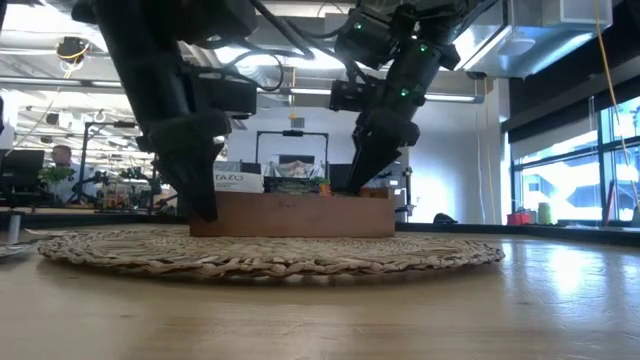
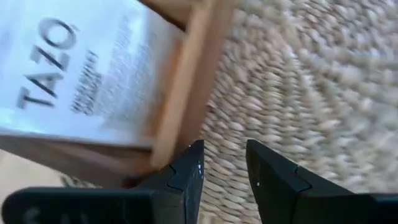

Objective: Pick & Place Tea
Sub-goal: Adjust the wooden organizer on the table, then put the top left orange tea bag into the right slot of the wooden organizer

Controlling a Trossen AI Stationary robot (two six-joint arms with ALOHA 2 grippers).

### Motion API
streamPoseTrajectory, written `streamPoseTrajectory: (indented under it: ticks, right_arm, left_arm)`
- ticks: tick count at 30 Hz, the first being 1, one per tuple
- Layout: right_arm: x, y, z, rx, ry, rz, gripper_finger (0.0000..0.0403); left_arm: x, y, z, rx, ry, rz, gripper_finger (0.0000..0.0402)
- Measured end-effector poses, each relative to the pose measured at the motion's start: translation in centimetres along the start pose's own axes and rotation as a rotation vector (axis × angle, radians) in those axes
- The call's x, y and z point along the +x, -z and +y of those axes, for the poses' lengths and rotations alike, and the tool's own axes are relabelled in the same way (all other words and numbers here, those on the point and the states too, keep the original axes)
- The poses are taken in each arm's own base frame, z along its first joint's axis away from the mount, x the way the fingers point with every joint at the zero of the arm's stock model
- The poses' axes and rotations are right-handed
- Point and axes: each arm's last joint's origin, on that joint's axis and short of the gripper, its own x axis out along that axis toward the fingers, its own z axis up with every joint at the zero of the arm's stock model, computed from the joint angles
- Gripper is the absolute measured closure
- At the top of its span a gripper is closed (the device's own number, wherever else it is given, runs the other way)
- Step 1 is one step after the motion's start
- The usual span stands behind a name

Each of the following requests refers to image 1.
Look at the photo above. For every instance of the black aluminium table frame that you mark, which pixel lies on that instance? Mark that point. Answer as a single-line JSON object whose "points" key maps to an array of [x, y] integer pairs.
{"points": [[550, 234]]}

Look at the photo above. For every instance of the grey partition panel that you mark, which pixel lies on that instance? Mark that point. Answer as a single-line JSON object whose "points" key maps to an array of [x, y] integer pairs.
{"points": [[235, 166]]}

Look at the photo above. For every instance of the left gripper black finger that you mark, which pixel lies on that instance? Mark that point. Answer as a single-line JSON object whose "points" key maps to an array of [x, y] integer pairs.
{"points": [[217, 160], [192, 175]]}

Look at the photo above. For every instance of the rectangular silver ceiling duct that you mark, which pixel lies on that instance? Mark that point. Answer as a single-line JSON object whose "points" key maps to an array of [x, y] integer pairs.
{"points": [[530, 50]]}

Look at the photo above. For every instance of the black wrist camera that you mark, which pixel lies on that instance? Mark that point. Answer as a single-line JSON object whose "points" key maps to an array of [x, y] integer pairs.
{"points": [[227, 95], [347, 95]]}

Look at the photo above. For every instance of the grey wall vent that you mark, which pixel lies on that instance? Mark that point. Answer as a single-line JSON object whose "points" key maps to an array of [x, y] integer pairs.
{"points": [[297, 122]]}

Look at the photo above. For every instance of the grey metal post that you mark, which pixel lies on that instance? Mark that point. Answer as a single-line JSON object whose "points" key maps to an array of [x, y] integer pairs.
{"points": [[14, 227]]}

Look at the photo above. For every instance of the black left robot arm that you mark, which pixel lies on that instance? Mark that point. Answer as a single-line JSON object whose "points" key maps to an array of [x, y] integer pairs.
{"points": [[130, 60]]}

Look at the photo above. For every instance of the black camera rig frame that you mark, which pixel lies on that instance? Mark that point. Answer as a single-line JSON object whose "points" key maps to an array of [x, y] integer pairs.
{"points": [[107, 124], [292, 133]]}

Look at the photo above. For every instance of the person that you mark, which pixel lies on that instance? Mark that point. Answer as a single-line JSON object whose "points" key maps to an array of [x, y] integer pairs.
{"points": [[62, 156]]}

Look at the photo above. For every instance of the wooden tea organiser box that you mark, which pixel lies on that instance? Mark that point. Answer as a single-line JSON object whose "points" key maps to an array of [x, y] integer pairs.
{"points": [[300, 215]]}

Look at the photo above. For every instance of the small red container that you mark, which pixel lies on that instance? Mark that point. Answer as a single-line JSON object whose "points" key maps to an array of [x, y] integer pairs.
{"points": [[518, 219]]}

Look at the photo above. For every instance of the small green container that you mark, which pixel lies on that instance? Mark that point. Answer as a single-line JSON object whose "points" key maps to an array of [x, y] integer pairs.
{"points": [[545, 214]]}

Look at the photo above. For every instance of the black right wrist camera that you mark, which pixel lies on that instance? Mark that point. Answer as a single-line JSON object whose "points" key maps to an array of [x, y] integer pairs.
{"points": [[347, 95]]}

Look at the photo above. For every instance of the black framed window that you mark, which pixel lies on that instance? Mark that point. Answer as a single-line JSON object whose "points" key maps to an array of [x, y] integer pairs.
{"points": [[565, 185]]}

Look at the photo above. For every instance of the crumpled cloth pile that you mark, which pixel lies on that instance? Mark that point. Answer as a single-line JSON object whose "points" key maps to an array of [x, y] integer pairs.
{"points": [[295, 169]]}

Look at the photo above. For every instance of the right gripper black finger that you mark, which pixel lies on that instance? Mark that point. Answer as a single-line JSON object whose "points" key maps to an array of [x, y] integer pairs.
{"points": [[361, 157], [382, 157]]}

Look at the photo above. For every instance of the round woven straw placemat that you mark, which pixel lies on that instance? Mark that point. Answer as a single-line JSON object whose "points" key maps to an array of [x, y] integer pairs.
{"points": [[270, 255]]}

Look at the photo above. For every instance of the long ceiling light strip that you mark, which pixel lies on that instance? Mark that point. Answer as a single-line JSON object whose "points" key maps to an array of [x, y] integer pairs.
{"points": [[450, 97]]}

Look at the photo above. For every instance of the white orange Tazo tea packet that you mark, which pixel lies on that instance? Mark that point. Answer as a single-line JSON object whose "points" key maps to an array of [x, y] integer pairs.
{"points": [[237, 181]]}

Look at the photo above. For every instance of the distant black robot arms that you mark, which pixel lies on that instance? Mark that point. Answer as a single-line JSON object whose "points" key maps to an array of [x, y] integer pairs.
{"points": [[100, 180]]}

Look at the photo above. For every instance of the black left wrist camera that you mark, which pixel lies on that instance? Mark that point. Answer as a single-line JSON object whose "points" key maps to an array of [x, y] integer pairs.
{"points": [[227, 95]]}

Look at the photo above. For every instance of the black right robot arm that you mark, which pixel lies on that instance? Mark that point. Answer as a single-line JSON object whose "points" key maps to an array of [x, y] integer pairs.
{"points": [[450, 20]]}

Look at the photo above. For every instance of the black dome shaped object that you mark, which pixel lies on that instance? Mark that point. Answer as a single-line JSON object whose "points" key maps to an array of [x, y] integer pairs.
{"points": [[443, 219]]}

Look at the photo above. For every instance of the leafy green office plant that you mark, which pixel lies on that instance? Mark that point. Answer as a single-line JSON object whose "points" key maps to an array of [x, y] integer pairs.
{"points": [[56, 173]]}

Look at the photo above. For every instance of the black computer monitor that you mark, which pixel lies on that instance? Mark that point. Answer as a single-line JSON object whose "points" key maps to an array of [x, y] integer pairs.
{"points": [[337, 175], [20, 167]]}

